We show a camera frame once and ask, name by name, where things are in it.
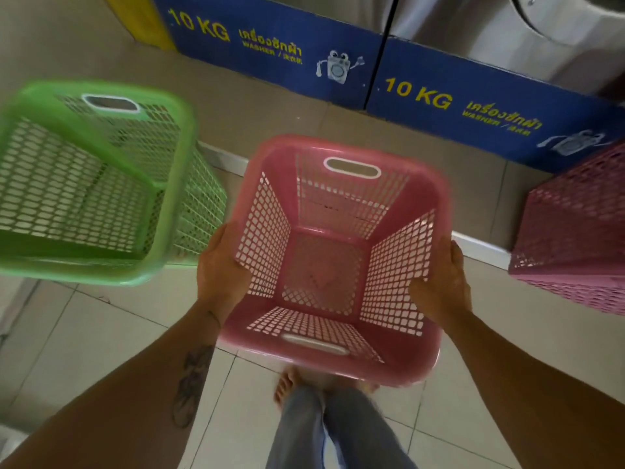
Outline person's left hand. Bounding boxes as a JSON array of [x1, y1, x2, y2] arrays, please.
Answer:
[[197, 222, 253, 328]]

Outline blue washer base panel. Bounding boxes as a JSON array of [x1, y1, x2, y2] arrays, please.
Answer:
[[366, 36, 625, 174], [149, 0, 385, 111]]

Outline silver washing machine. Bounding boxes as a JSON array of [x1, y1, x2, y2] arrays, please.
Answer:
[[254, 0, 398, 35], [391, 0, 625, 98]]

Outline person's bare foot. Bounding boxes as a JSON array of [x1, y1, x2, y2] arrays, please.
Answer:
[[273, 366, 313, 408]]

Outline pink plastic laundry basket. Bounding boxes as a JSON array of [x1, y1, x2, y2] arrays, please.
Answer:
[[218, 135, 452, 388]]

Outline dusty pink laundry basket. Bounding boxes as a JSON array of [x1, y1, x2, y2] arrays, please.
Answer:
[[508, 141, 625, 316]]

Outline person's right hand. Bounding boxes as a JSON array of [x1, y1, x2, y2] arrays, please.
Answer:
[[408, 238, 473, 334]]

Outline person's right forearm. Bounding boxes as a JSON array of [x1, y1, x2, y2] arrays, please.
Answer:
[[442, 310, 625, 469]]

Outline person's blue jeans legs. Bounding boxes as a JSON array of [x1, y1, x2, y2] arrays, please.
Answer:
[[265, 383, 419, 469]]

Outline green plastic laundry basket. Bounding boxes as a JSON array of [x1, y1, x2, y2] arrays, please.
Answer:
[[0, 80, 228, 287]]

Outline person's left forearm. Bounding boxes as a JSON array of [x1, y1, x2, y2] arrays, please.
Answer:
[[0, 302, 223, 469]]

